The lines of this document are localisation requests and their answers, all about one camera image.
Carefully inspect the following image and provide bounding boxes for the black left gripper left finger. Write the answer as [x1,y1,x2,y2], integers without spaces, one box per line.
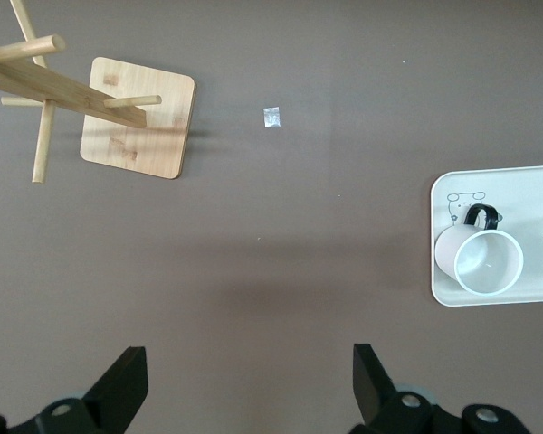
[0,345,149,434]

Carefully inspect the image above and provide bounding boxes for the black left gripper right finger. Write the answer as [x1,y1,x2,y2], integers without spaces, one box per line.
[350,343,533,434]

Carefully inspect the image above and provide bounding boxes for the white mug black handle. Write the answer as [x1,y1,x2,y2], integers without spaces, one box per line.
[434,203,525,297]

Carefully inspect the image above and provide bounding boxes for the cream rabbit print tray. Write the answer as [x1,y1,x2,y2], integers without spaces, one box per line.
[430,164,543,308]

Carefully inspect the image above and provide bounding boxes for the wooden mug tree rack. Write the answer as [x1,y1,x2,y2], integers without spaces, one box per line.
[0,0,198,184]

